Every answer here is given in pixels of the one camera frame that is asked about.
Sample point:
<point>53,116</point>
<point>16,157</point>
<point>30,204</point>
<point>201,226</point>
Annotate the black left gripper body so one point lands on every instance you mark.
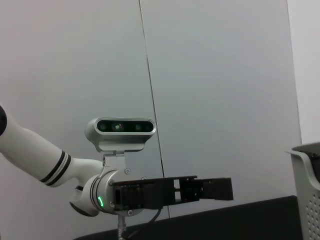
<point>155,192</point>

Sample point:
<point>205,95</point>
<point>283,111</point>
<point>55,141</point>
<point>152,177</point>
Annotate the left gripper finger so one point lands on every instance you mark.
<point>220,190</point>

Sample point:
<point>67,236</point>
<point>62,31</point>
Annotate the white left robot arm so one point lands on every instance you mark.
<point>25,150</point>

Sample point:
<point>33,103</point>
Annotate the black tablecloth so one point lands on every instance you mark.
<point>225,225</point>

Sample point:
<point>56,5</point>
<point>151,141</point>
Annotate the grey perforated storage box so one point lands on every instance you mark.
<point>305,200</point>

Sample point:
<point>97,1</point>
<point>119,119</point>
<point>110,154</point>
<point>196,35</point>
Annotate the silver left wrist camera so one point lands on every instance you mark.
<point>120,140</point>

